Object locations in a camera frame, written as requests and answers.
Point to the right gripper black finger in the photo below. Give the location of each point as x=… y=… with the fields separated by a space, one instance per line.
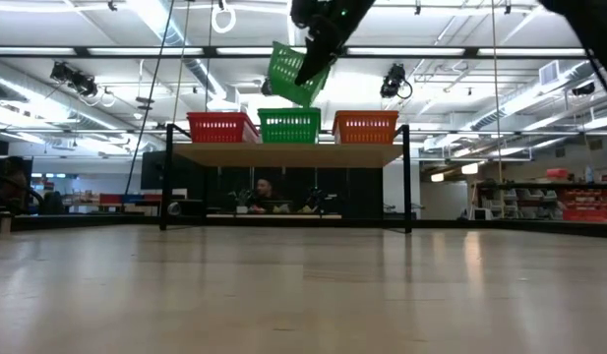
x=320 y=51

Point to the green plastic basket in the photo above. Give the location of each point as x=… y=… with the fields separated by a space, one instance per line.
x=289 y=127
x=283 y=69

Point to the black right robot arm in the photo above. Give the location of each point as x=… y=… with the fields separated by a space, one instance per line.
x=593 y=29

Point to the wooden shelf with black legs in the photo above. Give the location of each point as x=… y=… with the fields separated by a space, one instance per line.
x=288 y=155

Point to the orange plastic basket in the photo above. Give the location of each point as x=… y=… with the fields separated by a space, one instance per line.
x=364 y=128

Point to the red plastic basket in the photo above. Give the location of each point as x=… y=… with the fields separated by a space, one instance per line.
x=219 y=129

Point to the black partition panel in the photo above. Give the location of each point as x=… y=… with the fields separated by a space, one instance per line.
x=332 y=192

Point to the person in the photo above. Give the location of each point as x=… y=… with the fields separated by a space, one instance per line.
x=264 y=194
x=15 y=184

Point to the ceiling light bar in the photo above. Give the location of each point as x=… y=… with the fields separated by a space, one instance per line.
x=136 y=50

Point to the white ceiling vent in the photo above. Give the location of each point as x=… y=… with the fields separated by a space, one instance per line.
x=549 y=72

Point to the storage rack with red bins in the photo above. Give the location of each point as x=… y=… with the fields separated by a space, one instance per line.
x=578 y=201

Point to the black ceiling camera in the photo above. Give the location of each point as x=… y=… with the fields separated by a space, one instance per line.
x=394 y=81
x=74 y=78

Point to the silver air duct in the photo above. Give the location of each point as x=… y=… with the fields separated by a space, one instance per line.
x=175 y=37

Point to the black frame rail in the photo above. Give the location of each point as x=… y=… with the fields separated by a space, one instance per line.
x=480 y=226

